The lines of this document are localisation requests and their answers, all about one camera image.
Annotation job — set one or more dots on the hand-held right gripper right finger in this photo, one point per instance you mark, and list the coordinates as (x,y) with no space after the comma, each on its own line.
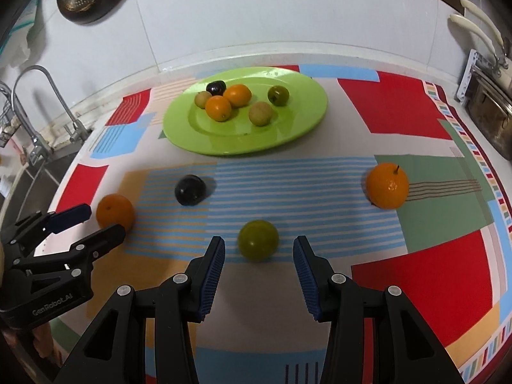
(308,276)

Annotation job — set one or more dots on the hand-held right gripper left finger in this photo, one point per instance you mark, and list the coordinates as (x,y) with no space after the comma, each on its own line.
(212,276)

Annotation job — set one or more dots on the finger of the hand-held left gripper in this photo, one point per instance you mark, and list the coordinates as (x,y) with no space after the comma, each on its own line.
(106,238)
(68,215)

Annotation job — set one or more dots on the green plate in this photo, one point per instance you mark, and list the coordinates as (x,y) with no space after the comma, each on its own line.
(224,138)

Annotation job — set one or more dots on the tan kiwi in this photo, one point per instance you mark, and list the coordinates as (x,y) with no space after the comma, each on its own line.
(203,99)
(260,113)

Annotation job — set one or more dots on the dark plum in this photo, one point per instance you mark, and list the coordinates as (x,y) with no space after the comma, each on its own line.
(190,190)
(216,87)

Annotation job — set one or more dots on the person's left hand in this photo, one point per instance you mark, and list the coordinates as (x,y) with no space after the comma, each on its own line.
(44,340)

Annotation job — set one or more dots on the steel sink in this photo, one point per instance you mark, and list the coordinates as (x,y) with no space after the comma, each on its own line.
(36,176)

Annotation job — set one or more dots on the large steel faucet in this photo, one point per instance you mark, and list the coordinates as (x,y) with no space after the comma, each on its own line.
(38,148)

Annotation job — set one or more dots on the thin gooseneck faucet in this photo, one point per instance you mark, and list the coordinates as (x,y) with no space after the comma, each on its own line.
(78,128)

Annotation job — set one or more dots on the orange with stem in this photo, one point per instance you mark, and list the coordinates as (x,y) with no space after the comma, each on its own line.
(387,186)

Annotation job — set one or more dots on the colourful patchwork tablecloth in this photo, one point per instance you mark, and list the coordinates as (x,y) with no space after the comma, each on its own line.
(400,108)

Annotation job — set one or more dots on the large steel pot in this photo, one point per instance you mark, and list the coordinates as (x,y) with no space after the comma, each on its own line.
(496,108)

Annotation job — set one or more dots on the dish rack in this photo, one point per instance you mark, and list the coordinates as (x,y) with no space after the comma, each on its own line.
(470,76)

